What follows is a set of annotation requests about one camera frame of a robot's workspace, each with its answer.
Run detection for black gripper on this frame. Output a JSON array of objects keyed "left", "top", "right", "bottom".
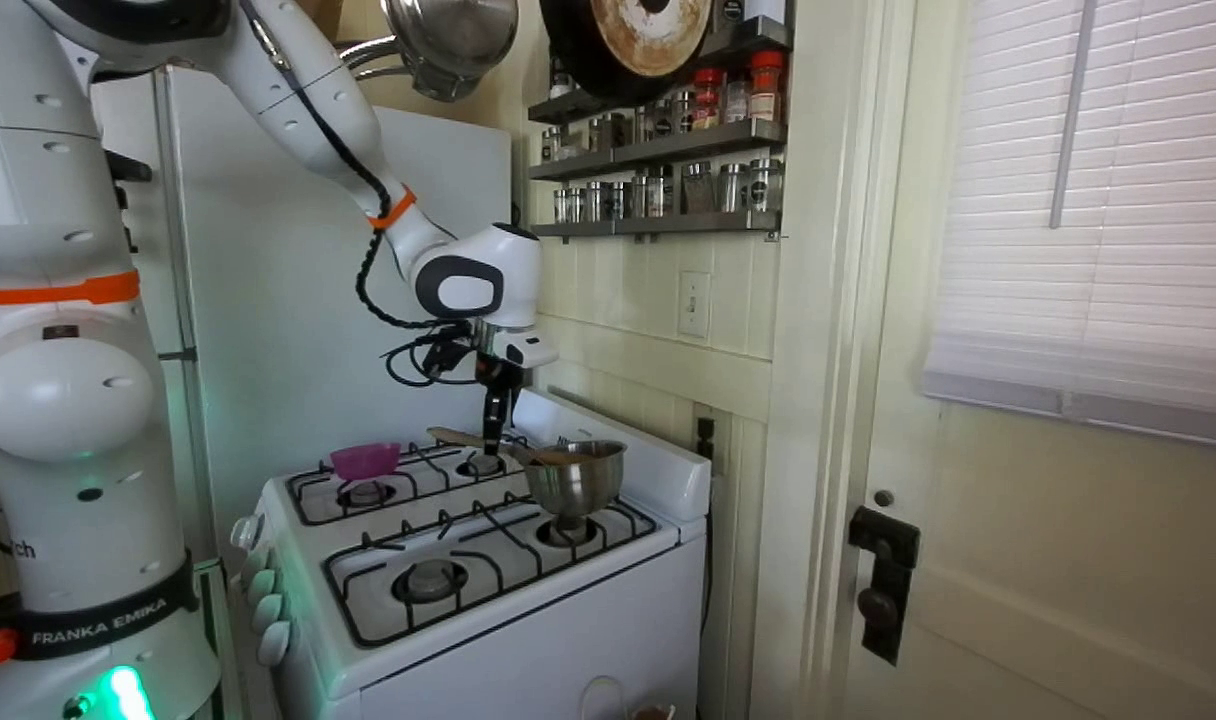
[{"left": 470, "top": 346, "right": 531, "bottom": 458}]

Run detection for silver bowl with handle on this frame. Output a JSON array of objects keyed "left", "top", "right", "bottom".
[{"left": 423, "top": 423, "right": 626, "bottom": 522}]

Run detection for purple bowl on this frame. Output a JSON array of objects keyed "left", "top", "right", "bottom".
[{"left": 327, "top": 441, "right": 404, "bottom": 482}]

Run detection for hanging steel bowl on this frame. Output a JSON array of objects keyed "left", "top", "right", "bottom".
[{"left": 379, "top": 0, "right": 523, "bottom": 103}]

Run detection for round gas burner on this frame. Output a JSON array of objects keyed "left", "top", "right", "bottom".
[
  {"left": 454, "top": 449, "right": 513, "bottom": 482},
  {"left": 537, "top": 514, "right": 599, "bottom": 551},
  {"left": 393, "top": 554, "right": 470, "bottom": 609},
  {"left": 339, "top": 475, "right": 399, "bottom": 514}
]

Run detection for black stove grate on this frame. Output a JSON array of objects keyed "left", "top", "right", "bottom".
[
  {"left": 318, "top": 475, "right": 663, "bottom": 653},
  {"left": 279, "top": 437, "right": 555, "bottom": 531}
]

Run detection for white gas stove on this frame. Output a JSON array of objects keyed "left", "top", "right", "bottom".
[{"left": 223, "top": 382, "right": 716, "bottom": 720}]

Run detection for metal spice rack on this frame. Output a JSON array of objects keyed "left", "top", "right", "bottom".
[{"left": 523, "top": 0, "right": 791, "bottom": 249}]

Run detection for red spice jar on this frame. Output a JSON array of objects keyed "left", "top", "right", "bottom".
[
  {"left": 689, "top": 63, "right": 727, "bottom": 132},
  {"left": 742, "top": 47, "right": 786, "bottom": 127}
]

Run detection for black frying pan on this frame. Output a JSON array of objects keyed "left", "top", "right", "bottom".
[{"left": 540, "top": 0, "right": 723, "bottom": 103}]

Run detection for black door lock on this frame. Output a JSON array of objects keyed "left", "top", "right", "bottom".
[{"left": 844, "top": 500, "right": 923, "bottom": 669}]

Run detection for white door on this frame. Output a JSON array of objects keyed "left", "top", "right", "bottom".
[{"left": 818, "top": 0, "right": 1216, "bottom": 720}]

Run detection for grey blind wand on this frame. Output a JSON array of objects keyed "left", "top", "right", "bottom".
[{"left": 1045, "top": 0, "right": 1103, "bottom": 232}]

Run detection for white window blinds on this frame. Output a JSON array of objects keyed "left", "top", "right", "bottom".
[{"left": 914, "top": 0, "right": 1216, "bottom": 457}]

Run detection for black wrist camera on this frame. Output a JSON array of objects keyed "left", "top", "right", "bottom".
[{"left": 423, "top": 329, "right": 478, "bottom": 374}]

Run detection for black braided cable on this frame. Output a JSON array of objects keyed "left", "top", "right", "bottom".
[{"left": 239, "top": 0, "right": 492, "bottom": 391}]

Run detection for white wall switch plate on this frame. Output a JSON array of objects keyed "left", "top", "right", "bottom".
[{"left": 677, "top": 268, "right": 711, "bottom": 338}]

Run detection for orange cable strap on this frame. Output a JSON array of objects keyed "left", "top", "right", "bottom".
[{"left": 367, "top": 186, "right": 423, "bottom": 235}]

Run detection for black camera clamp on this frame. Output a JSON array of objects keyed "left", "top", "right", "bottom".
[{"left": 98, "top": 149, "right": 156, "bottom": 186}]

